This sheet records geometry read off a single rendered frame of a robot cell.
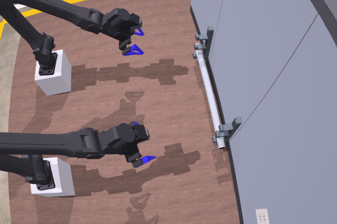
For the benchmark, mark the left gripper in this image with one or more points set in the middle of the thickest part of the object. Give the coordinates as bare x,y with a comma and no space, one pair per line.
123,44

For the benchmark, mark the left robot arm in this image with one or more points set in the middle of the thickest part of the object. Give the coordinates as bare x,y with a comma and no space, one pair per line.
90,20

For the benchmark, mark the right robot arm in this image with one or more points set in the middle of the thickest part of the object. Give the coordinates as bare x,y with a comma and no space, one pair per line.
85,143

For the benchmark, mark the light grey metal bar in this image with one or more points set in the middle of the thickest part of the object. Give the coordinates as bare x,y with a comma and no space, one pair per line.
210,96

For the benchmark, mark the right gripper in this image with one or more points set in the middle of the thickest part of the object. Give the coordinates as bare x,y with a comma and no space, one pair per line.
132,157

